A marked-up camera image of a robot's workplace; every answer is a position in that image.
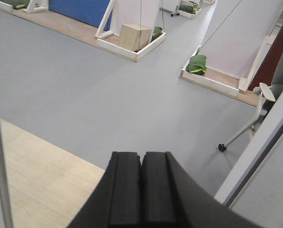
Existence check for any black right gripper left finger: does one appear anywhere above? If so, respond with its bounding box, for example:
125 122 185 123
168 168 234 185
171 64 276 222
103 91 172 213
68 152 141 228

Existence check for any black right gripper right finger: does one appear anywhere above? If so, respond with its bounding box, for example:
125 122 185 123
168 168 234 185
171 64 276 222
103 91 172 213
141 152 257 228

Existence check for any dark red wooden door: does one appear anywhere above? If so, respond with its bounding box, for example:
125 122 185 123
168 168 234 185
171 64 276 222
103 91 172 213
248 26 283 90

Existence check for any light wooden floor platform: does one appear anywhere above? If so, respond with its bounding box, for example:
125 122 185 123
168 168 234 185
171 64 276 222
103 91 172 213
0 120 104 228

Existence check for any green sandbag in far tray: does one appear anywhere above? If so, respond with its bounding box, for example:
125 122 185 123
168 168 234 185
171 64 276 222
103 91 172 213
185 55 206 76

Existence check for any white wooden base tray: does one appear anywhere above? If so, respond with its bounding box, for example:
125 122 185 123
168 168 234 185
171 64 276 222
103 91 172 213
178 45 258 97

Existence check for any far wooden box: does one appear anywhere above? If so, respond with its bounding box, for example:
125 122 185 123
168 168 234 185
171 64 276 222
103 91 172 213
118 24 151 51

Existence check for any distant green sandbag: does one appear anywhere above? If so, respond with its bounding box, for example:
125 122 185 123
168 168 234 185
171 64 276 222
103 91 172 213
151 27 162 42

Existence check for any grey office chair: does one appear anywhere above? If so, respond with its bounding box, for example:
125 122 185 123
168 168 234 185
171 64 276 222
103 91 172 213
218 53 283 152

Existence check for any blue partition panel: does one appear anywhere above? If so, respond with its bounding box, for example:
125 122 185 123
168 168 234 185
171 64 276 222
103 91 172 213
49 0 110 28

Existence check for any white door frame post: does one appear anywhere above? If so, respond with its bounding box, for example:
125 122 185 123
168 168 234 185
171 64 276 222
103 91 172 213
214 92 283 207

